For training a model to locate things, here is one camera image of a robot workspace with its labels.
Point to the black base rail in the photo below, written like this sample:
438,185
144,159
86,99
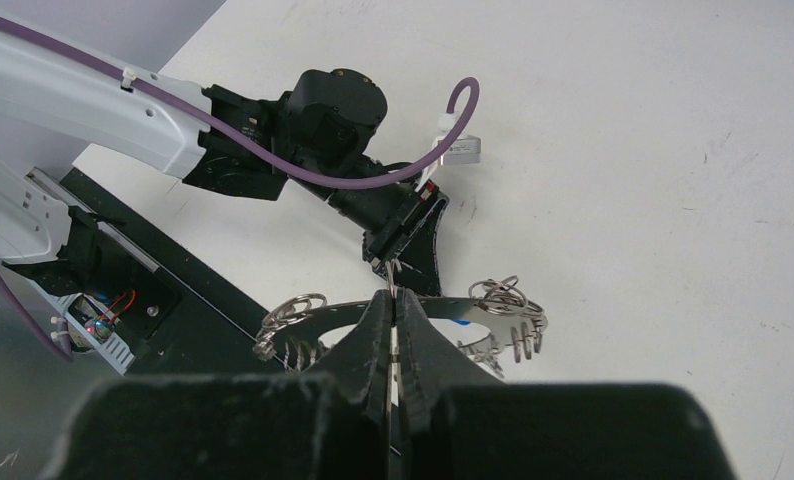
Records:
176,314

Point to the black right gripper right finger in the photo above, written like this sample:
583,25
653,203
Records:
463,423

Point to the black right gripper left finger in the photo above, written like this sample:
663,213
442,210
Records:
327,422

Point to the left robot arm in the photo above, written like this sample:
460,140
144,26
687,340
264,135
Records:
213,139

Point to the round metal key ring plate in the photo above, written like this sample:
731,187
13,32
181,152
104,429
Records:
504,320

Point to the white cable duct left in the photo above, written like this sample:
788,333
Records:
86,324

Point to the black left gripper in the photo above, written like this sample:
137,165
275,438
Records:
408,232

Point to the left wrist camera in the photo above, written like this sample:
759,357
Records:
465,150

